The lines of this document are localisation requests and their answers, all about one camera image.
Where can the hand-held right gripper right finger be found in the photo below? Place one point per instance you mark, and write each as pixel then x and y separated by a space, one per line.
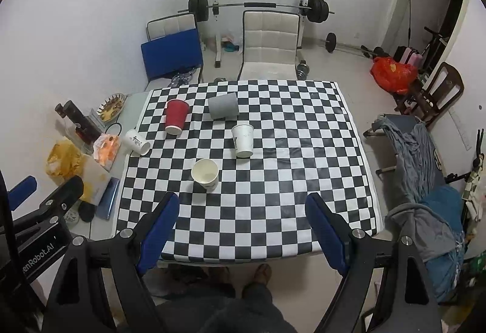
pixel 326 230

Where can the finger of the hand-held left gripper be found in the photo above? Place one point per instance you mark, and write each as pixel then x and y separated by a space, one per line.
pixel 22 192
pixel 62 194

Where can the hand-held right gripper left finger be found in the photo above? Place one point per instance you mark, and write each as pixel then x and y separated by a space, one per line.
pixel 159 230

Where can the white paper cup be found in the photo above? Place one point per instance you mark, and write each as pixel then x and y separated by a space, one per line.
pixel 205 171
pixel 243 141

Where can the white cup with black print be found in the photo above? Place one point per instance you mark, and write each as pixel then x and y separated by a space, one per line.
pixel 136 142

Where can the red paper cup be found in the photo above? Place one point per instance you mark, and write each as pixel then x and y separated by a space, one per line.
pixel 175 116

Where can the grey cup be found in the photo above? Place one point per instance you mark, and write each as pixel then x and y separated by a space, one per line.
pixel 223 106

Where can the black round object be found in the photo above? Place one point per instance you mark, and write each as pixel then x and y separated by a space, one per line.
pixel 86 212

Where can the yellow plastic bag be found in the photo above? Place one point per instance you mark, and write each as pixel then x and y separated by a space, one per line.
pixel 62 162

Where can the white paper bag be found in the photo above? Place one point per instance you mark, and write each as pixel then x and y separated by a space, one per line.
pixel 95 181

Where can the blue phone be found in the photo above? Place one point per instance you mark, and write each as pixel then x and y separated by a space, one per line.
pixel 108 200

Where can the orange snack bag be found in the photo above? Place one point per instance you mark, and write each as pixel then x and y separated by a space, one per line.
pixel 106 149

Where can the dark bottle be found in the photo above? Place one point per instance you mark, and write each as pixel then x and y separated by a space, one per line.
pixel 81 122

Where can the black white checkered tablecloth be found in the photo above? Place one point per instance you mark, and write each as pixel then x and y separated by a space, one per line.
pixel 265 185

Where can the brown slipper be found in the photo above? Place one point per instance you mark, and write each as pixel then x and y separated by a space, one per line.
pixel 262 273

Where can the grey hoodie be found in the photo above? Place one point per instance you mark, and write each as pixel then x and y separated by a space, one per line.
pixel 425 223

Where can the plate with food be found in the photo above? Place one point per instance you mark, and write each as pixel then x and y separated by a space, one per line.
pixel 112 107

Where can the person's legs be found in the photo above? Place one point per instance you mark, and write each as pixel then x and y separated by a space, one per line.
pixel 227 312

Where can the grey cloth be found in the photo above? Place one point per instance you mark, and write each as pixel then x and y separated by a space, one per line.
pixel 414 151

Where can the blue clothing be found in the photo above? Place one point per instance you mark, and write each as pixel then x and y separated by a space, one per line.
pixel 444 200

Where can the black folding bench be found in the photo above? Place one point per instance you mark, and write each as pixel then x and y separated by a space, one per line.
pixel 398 122

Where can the metal dumbbell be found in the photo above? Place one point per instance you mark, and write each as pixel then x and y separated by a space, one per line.
pixel 303 69

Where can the red plastic bag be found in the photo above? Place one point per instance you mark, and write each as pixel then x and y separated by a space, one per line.
pixel 391 75

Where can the blue board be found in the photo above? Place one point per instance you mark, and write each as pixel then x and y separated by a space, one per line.
pixel 171 56

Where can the white barbell rack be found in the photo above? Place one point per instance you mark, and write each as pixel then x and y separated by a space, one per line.
pixel 217 52

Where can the dark wooden chair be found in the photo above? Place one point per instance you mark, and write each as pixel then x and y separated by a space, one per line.
pixel 448 86

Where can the small barbell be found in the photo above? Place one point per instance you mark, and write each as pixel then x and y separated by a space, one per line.
pixel 331 41

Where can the pink suitcase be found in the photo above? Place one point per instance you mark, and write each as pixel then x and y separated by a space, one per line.
pixel 412 56

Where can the white padded chair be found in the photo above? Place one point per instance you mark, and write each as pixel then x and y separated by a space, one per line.
pixel 171 25
pixel 269 37

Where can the barbell with black plates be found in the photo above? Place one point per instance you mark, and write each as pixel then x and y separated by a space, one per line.
pixel 199 8

